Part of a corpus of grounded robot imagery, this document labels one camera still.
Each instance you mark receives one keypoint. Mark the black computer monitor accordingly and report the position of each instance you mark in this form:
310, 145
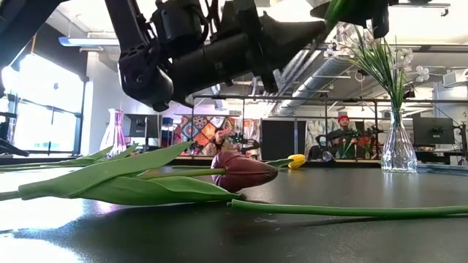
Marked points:
433, 129
140, 126

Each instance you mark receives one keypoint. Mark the white wall air unit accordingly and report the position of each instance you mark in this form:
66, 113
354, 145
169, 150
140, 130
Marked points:
455, 77

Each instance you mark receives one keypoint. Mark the long ceiling light bar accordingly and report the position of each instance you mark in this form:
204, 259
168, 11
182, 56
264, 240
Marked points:
87, 41

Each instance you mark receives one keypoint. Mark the red flower bunch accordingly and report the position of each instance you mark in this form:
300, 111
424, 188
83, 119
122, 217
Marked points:
363, 142

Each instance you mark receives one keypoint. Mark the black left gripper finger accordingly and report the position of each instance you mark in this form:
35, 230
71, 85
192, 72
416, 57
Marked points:
292, 40

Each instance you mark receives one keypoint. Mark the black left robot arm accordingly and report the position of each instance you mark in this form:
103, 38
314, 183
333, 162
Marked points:
146, 76

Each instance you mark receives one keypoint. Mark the white flower bunch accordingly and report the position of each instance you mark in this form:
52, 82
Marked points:
393, 87

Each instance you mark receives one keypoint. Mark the black equipment stand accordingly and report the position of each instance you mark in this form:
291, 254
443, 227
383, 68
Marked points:
7, 139

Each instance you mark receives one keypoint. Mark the black overhead frame rail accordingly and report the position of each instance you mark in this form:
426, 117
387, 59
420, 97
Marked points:
347, 99

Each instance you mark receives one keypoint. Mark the colourful patterned tapestry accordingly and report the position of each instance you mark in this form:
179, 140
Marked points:
201, 131

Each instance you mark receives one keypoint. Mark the silver ventilation duct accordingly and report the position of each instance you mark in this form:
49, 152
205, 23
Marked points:
314, 84

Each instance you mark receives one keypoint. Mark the person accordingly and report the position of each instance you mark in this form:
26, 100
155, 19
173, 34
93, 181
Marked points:
342, 137
221, 140

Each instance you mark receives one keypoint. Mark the purple tulip with green leaves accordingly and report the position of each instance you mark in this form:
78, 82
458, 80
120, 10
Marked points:
245, 173

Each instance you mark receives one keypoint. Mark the black partition panel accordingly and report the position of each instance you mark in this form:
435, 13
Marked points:
281, 139

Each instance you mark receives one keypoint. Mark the window with black frame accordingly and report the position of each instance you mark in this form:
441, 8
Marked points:
44, 109

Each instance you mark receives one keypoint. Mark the clear glass vase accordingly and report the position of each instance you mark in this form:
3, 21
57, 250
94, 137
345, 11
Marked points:
398, 157

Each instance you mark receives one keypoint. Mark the long green flower stem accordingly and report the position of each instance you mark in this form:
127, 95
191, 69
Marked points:
329, 210

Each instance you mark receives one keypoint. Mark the purple glass vase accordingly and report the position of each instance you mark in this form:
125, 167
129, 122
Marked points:
117, 135

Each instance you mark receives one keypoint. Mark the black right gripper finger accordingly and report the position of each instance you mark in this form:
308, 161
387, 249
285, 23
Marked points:
381, 18

